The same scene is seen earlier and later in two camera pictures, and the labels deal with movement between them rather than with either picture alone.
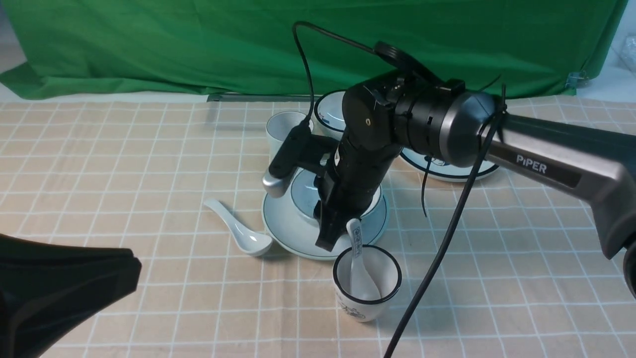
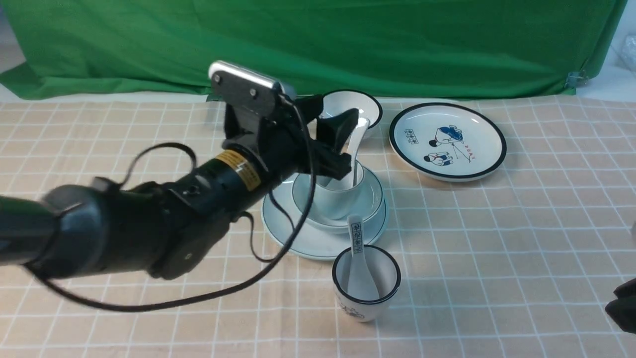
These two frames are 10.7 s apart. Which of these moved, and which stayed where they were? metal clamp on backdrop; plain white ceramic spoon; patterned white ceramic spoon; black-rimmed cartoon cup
Moved: plain white ceramic spoon
Stayed: metal clamp on backdrop; black-rimmed cartoon cup; patterned white ceramic spoon
